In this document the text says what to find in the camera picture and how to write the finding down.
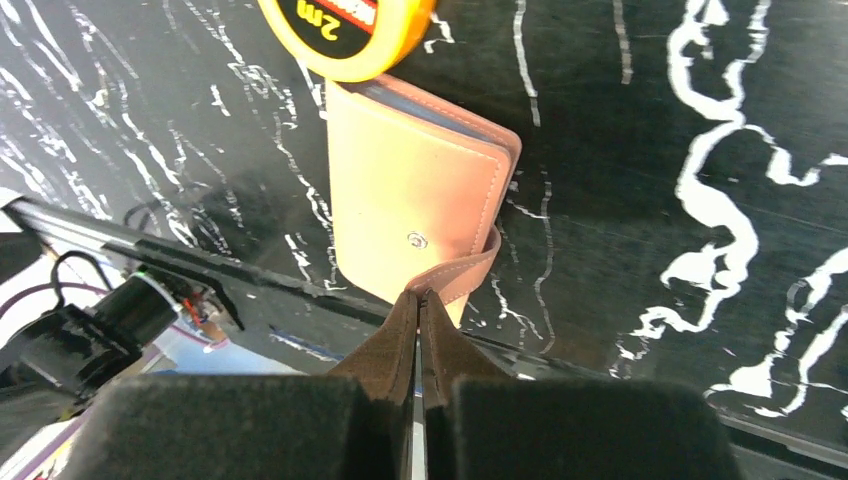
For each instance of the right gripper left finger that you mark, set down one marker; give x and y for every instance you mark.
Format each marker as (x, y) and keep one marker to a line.
(383, 364)

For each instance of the pink leather card holder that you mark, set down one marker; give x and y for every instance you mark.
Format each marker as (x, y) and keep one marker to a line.
(416, 184)

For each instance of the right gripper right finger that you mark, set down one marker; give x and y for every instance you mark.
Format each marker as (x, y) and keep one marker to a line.
(446, 354)

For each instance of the yellow tape measure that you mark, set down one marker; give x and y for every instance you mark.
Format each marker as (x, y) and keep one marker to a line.
(348, 40)

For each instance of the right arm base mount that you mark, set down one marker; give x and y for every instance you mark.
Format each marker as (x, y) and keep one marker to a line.
(55, 365)

